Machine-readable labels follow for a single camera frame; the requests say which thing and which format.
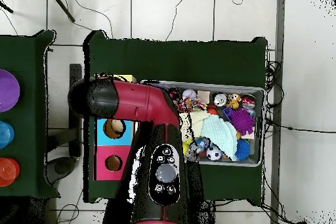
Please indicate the purple plastic bowl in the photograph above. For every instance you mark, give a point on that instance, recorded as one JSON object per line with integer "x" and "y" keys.
{"x": 8, "y": 90}

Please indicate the cream cloth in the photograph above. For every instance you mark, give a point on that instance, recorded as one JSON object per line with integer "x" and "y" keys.
{"x": 197, "y": 119}

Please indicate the dark tripod leg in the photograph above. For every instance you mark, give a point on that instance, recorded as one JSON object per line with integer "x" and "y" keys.
{"x": 6, "y": 7}
{"x": 63, "y": 6}

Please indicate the wooden three-hole sorting box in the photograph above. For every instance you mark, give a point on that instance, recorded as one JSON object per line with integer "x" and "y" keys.
{"x": 102, "y": 155}

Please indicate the dark green tablecloth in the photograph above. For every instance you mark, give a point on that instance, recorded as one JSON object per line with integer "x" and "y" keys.
{"x": 183, "y": 61}

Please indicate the blue plastic bowl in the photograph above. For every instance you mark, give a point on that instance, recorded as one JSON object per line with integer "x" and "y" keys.
{"x": 5, "y": 134}

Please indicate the plain wooden block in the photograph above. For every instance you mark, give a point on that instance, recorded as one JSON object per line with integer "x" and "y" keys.
{"x": 203, "y": 97}

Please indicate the blue fuzzy ball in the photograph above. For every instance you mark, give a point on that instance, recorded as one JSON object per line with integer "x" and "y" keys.
{"x": 242, "y": 150}

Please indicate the silver mesh bin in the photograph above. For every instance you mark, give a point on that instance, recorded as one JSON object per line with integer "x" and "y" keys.
{"x": 255, "y": 158}

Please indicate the orange plastic bowl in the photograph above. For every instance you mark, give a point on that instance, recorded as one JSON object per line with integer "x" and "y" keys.
{"x": 9, "y": 171}

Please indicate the mint green cloth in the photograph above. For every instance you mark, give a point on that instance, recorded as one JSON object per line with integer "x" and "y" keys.
{"x": 220, "y": 132}

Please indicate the silver drink can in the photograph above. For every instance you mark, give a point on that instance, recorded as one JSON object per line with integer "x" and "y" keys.
{"x": 220, "y": 99}

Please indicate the purple spiky ball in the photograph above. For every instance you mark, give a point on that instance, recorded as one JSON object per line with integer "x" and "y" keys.
{"x": 241, "y": 121}

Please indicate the white toy baseball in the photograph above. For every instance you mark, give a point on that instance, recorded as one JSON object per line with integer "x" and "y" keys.
{"x": 189, "y": 93}

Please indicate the brown monkey plush toy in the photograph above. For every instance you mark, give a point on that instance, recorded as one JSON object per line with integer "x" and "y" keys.
{"x": 233, "y": 100}

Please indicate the crumpled polka-dot paper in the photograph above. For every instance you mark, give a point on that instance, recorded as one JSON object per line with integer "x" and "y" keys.
{"x": 193, "y": 104}

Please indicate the dark green side-table cloth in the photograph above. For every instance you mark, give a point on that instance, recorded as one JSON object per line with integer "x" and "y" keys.
{"x": 34, "y": 129}

